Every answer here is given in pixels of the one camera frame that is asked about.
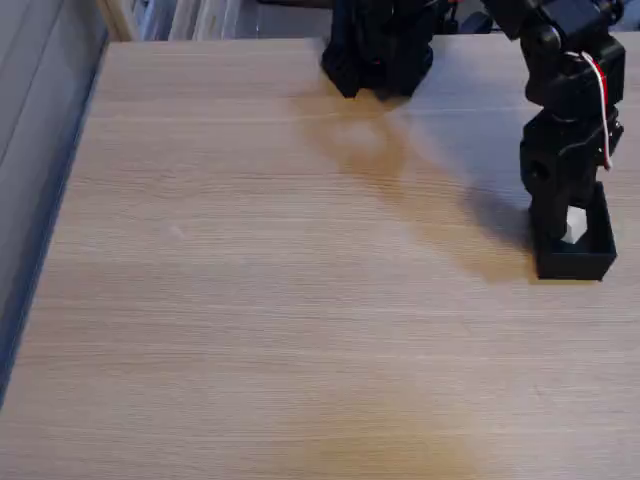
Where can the black open box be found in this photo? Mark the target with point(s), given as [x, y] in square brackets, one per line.
[575, 265]

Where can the white curtain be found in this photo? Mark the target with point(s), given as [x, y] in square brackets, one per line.
[200, 20]

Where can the dark blue object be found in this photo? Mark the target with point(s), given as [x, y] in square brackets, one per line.
[472, 22]

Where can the white cube block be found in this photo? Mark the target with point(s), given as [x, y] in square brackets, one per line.
[575, 227]

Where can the blue fabric item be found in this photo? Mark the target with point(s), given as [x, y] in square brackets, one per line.
[631, 15]

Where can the light wooden frame post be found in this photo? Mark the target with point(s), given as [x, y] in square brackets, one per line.
[116, 20]

